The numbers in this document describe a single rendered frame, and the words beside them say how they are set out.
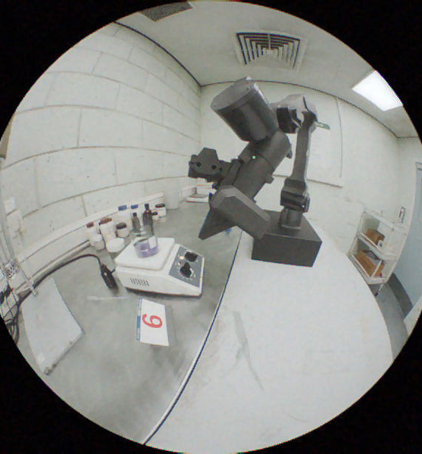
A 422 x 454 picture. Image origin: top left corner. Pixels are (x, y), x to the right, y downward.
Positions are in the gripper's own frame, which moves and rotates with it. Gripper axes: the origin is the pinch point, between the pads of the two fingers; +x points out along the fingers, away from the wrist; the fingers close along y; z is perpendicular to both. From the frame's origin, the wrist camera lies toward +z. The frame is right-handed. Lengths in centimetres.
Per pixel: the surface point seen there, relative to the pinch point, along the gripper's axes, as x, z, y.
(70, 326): 30.4, 15.2, 17.6
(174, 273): 13.8, 0.0, 0.0
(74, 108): -5, 79, -21
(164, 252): 13.2, 3.9, -3.6
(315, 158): -100, -80, -117
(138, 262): 15.8, 7.7, 0.8
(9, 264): 23.3, 33.5, 21.0
